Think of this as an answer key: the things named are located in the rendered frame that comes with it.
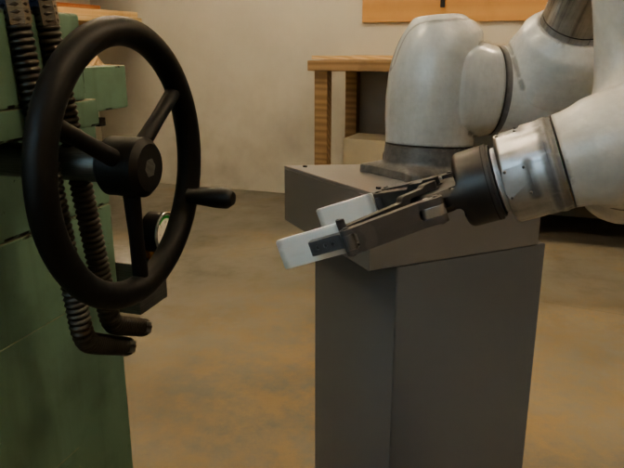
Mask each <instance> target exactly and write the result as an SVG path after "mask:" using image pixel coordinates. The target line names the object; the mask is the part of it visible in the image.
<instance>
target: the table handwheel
mask: <svg viewBox="0 0 624 468"><path fill-rule="evenodd" d="M113 46H125V47H129V48H131V49H133V50H135V51H136V52H137V53H138V54H140V55H141V56H142V57H143V58H144V59H145V60H146V61H147V62H148V63H149V65H150V66H151V67H152V69H153V70H154V71H155V72H156V74H157V76H158V77H159V79H160V81H161V83H162V86H163V89H164V93H163V94H162V97H161V99H160V100H159V102H158V104H157V105H156V107H155V109H154V111H153V112H152V114H151V116H150V117H149V118H148V120H147V121H146V123H145V124H144V126H143V127H142V129H141V130H140V132H139V133H138V134H137V136H107V137H106V138H104V139H103V140H102V141H99V140H97V139H96V138H94V137H92V136H90V135H88V134H87V133H85V132H83V131H82V130H80V129H78V128H77V127H75V126H73V125H72V124H70V123H68V122H66V121H65V120H63V119H64V115H65V111H66V108H67V105H68V102H69V99H70V97H71V94H72V90H73V88H74V87H75V85H76V83H77V81H78V79H79V77H80V75H81V74H82V72H83V71H84V69H85V67H86V66H87V65H88V63H89V62H90V61H91V60H92V59H93V58H94V57H95V56H96V55H98V54H99V53H100V52H102V51H104V50H105V49H107V48H110V47H113ZM170 111H171V112H172V115H173V120H174V125H175V137H176V148H177V172H176V184H175V196H174V201H173V206H172V210H171V213H170V217H169V220H168V223H167V226H166V229H165V231H164V233H163V236H162V239H161V241H160V243H159V245H158V247H157V249H156V250H155V252H154V254H153V255H152V257H151V258H150V260H149V261H148V262H147V255H146V247H145V241H144V231H143V220H142V208H141V197H144V198H145V197H148V196H149V195H150V194H151V193H152V192H153V191H154V190H155V189H156V188H157V187H158V185H159V183H160V181H161V177H162V172H163V161H162V156H161V153H160V151H159V150H158V148H157V147H156V145H155V144H154V142H153V141H154V139H155V137H156V136H157V134H158V133H159V131H160V129H161V127H162V125H163V123H164V121H165V119H166V118H167V116H168V115H169V113H170ZM60 140H61V141H63V142H65V143H67V144H69V145H71V146H72V147H70V148H64V147H62V146H61V145H60V144H59V141H60ZM59 161H60V165H59V167H60V168H61V171H60V173H61V174H63V177H62V178H61V179H62V180H74V181H87V182H97V184H98V185H99V187H100V188H101V190H102V191H103V192H104V193H106V194H109V195H118V196H123V205H124V211H125V217H126V224H127V230H128V237H129V245H130V254H131V265H132V274H133V276H132V277H130V278H129V279H125V280H122V281H116V282H111V281H106V280H104V279H101V278H99V277H98V276H96V275H95V274H94V273H92V272H91V271H90V270H89V269H88V268H87V266H86V265H85V264H84V262H83V261H82V260H81V258H80V256H79V255H78V253H77V252H76V250H75V248H74V246H73V244H72V241H71V238H70V236H69V233H68V230H67V228H66V225H65V221H64V218H63V213H62V209H61V204H60V197H59V174H58V162H59ZM0 176H19V177H21V181H22V191H23V199H24V205H25V210H26V215H27V219H28V223H29V227H30V230H31V233H32V237H33V240H34V243H35V246H36V248H37V250H38V253H39V254H40V256H41V258H42V260H43V262H44V264H45V266H46V268H47V269H48V271H49V272H50V274H51V275H52V277H53V278H54V279H55V280H56V282H57V283H58V284H59V285H60V286H61V287H62V288H63V289H64V290H65V291H66V292H67V293H68V294H69V295H71V296H72V297H73V298H75V299H76V300H78V301H79V302H81V303H83V304H86V305H88V306H92V307H94V308H98V309H105V310H117V309H123V308H127V307H129V306H133V305H136V304H138V303H140V302H141V301H143V300H145V299H146V298H147V297H149V296H150V295H151V294H152V293H154V292H155V291H156V290H157V289H158V288H159V287H160V286H161V285H162V284H163V283H164V281H165V280H166V279H167V277H168V276H169V275H170V273H171V272H172V270H173V269H174V267H175V265H176V263H177V261H178V259H179V257H180V255H181V254H182V252H183V249H184V247H185V245H186V242H187V240H188V237H189V233H190V230H191V227H192V223H193V219H194V215H195V212H196V207H197V204H195V203H191V202H186V199H185V193H186V190H187V189H195V188H199V187H200V180H201V140H200V130H199V123H198V117H197V112H196V108H195V104H194V100H193V96H192V94H191V91H190V88H189V83H188V80H187V78H186V75H185V73H184V72H183V69H182V67H181V65H180V63H179V62H178V60H177V58H176V56H175V54H174V52H173V51H172V50H171V48H170V47H169V45H168V44H166V43H165V42H164V40H163V39H162V38H161V36H160V35H159V34H157V33H156V32H155V31H153V30H152V29H151V28H150V27H149V26H147V25H146V24H144V23H142V22H140V21H138V20H135V19H131V18H128V17H124V16H103V17H99V18H95V19H91V20H89V21H87V22H85V23H83V24H82V25H80V26H78V27H77V28H75V29H74V30H73V31H71V32H70V33H69V34H68V35H67V36H66V37H65V38H64V39H63V40H62V41H61V42H60V43H59V45H58V46H57V47H56V49H55V50H54V51H53V52H52V54H51V55H50V57H49V59H48V60H47V62H46V64H45V66H44V68H43V69H42V71H41V73H40V75H39V77H38V80H37V82H36V84H35V87H34V90H33V92H32V97H31V100H30V104H29V107H28V111H27V115H26V120H25V125H24V132H23V139H22V143H10V142H9V143H4V144H0Z"/></svg>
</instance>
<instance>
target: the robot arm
mask: <svg viewBox="0 0 624 468"><path fill-rule="evenodd" d="M486 135H491V136H493V148H492V149H490V148H489V146H488V145H485V144H483V145H480V146H477V147H474V138H475V137H481V136H486ZM555 139H556V141H555ZM556 142H557V144H556ZM557 146H558V147H557ZM558 149H559V150H558ZM559 152H560V153H559ZM560 155H561V157H560ZM561 158H562V160H561ZM562 162H563V163H562ZM563 165H564V166H563ZM564 168H565V170H564ZM359 171H360V172H364V173H371V174H375V175H378V176H386V177H390V178H394V179H397V180H401V181H404V182H406V183H402V184H397V185H394V186H389V187H387V186H386V187H383V188H382V189H381V190H380V191H379V190H378V191H375V193H373V194H372V193H368V194H365V195H362V196H359V197H356V198H353V199H350V200H346V201H341V202H337V203H335V204H332V205H328V206H325V207H322V208H319V209H317V211H316V212H317V215H318V219H319V222H320V224H321V227H319V228H315V229H312V230H309V231H306V232H303V233H299V234H296V235H292V236H290V237H287V238H283V239H280V240H277V242H276V244H277V247H278V249H279V254H280V256H281V259H282V262H283V265H284V266H285V268H286V269H289V268H292V267H299V266H301V265H305V264H309V263H313V262H316V261H319V260H323V259H326V258H330V257H334V256H336V255H340V254H347V256H355V255H357V254H360V253H362V252H365V251H368V250H369V249H372V248H375V247H377V246H380V245H383V244H385V243H387V242H390V241H394V240H397V239H399V238H402V237H405V236H407V235H409V234H412V233H414V232H417V231H420V230H422V229H425V228H429V227H433V226H436V225H439V224H441V225H442V224H446V223H447V222H448V221H449V216H448V213H450V212H453V211H455V210H457V209H462V210H463V211H464V213H465V216H466V218H467V220H468V222H469V223H470V224H471V225H473V226H481V225H484V224H487V223H491V222H495V221H498V220H502V219H505V218H506V216H507V215H508V212H509V211H512V212H513V215H514V217H515V219H516V220H517V221H519V222H523V221H527V220H530V219H534V218H538V217H541V216H545V215H551V214H555V213H558V212H562V211H563V212H566V211H569V210H570V209H573V208H575V206H574V203H575V205H576V208H577V207H582V206H585V208H586V209H587V210H588V211H589V212H591V213H592V214H593V215H595V216H597V217H599V218H601V219H603V220H604V221H607V222H610V223H614V224H622V225H624V0H548V2H547V5H546V7H545V9H544V10H542V11H541V12H538V13H536V14H534V15H533V16H531V17H530V18H528V19H527V20H526V21H525V22H524V24H523V25H522V27H521V28H520V29H519V31H518V32H517V33H516V34H515V35H514V36H513V38H512V39H511V40H510V41H509V43H508V45H493V44H490V43H487V42H484V32H483V30H482V29H481V27H480V26H479V25H478V24H477V23H476V22H475V21H474V20H472V19H469V18H468V17H467V16H465V15H463V14H458V13H451V14H436V15H428V16H421V17H418V18H415V19H413V20H412V21H411V23H410V24H409V26H408V27H407V29H406V31H405V32H404V33H403V34H402V36H401V37H400V39H399V41H398V44H397V46H396V50H395V52H394V55H393V57H392V61H391V65H390V69H389V74H388V81H387V88H386V100H385V145H384V152H383V159H382V160H380V161H374V162H364V163H361V164H360V169H359ZM566 178H567V179H566ZM567 181H568V183H567ZM568 184H569V186H568ZM569 187H570V189H569ZM570 190H571V192H570ZM571 193H572V196H571ZM572 197H573V199H572ZM573 200H574V202H573ZM354 233H356V234H357V238H358V241H357V240H356V238H355V235H354Z"/></svg>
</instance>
